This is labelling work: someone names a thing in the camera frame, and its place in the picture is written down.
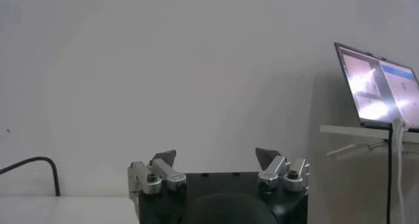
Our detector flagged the white cable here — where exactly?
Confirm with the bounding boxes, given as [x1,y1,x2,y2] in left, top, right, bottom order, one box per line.
[392,116,409,224]

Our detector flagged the open laptop lit screen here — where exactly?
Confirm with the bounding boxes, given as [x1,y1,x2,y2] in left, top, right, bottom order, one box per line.
[333,41,419,131]

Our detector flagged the black cooker power cord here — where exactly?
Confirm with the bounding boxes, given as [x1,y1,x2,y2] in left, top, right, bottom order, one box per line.
[0,155,62,198]

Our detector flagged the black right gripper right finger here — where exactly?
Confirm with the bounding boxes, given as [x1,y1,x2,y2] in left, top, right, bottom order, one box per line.
[255,146,310,193]

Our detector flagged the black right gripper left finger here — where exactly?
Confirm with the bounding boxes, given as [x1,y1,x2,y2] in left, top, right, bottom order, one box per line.
[127,149,188,196]

